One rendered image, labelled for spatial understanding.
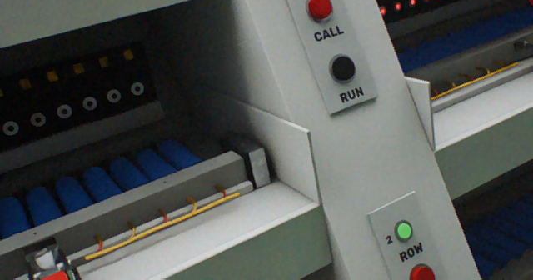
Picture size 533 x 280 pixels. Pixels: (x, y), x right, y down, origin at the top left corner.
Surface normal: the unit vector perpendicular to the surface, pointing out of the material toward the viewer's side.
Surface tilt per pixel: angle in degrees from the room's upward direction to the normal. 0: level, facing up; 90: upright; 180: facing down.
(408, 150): 90
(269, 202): 23
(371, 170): 90
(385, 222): 90
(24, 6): 113
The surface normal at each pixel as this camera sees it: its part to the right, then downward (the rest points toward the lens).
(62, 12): 0.49, 0.24
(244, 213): -0.18, -0.91
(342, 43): 0.38, -0.13
